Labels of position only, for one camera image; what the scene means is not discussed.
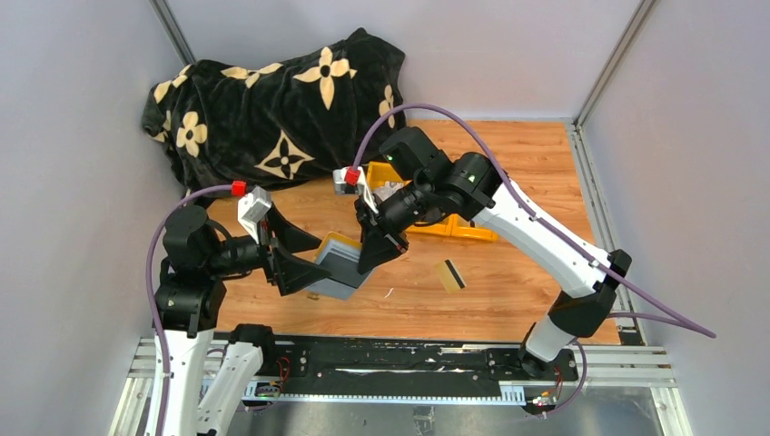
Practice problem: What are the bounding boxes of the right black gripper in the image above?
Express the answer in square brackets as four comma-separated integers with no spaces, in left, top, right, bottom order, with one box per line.
[353,177,435,273]

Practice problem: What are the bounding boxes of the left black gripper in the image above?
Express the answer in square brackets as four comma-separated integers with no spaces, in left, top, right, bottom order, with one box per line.
[206,200,332,292]

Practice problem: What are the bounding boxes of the grey credit card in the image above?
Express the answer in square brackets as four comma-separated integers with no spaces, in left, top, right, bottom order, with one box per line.
[310,238,377,302]

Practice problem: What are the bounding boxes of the gold card black stripe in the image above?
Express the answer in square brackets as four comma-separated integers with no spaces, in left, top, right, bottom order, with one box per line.
[435,259,467,293]

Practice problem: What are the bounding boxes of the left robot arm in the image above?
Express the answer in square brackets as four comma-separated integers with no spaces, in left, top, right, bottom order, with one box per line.
[145,205,330,435]

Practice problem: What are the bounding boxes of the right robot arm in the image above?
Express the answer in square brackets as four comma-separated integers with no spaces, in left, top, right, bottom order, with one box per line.
[341,127,632,380]

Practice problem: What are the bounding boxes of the white cards in bin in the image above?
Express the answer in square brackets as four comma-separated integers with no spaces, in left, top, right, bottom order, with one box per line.
[372,181,404,204]

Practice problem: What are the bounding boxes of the yellow three-compartment bin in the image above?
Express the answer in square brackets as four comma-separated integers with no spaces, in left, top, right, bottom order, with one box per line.
[366,162,499,242]

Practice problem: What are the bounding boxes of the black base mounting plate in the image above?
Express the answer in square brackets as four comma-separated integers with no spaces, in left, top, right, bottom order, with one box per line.
[258,335,580,399]

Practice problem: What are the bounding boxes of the black floral blanket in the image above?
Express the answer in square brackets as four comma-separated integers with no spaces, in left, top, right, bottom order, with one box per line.
[140,29,407,192]

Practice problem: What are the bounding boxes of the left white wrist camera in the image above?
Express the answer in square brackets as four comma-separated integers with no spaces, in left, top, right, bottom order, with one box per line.
[237,186,272,243]

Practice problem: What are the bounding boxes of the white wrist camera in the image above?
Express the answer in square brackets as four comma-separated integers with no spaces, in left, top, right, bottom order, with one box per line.
[237,186,272,243]
[332,166,379,213]

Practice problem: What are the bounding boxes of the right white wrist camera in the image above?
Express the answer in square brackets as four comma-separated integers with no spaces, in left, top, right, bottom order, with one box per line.
[332,166,379,213]

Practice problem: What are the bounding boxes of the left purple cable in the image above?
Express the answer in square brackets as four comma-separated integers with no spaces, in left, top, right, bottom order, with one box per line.
[145,180,248,436]

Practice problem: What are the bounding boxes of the aluminium frame rail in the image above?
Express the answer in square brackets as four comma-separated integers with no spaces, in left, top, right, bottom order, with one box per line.
[109,329,694,435]

